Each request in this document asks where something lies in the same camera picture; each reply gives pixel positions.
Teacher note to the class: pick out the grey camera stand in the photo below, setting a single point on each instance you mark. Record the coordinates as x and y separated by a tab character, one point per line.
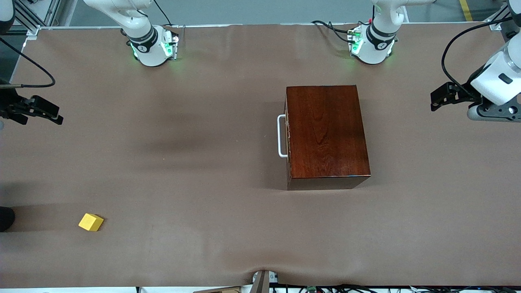
262	281

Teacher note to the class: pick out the aluminium frame profile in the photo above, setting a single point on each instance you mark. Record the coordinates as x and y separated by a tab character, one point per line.
34	14
498	20

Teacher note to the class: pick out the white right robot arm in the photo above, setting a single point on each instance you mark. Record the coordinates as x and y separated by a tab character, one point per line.
146	44

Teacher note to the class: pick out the brown table cloth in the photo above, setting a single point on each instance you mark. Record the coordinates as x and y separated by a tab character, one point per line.
183	183

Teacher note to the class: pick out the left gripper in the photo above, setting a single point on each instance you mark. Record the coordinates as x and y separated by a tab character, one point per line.
465	96

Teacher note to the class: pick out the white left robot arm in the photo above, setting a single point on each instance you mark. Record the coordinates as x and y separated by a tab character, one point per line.
378	44

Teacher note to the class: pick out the black rounded object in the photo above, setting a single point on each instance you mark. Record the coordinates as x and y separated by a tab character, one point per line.
6	219

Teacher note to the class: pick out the dark wooden drawer cabinet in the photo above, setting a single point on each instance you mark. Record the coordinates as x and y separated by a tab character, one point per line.
325	130

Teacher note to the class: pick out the yellow block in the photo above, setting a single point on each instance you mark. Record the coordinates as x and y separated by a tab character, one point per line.
90	222

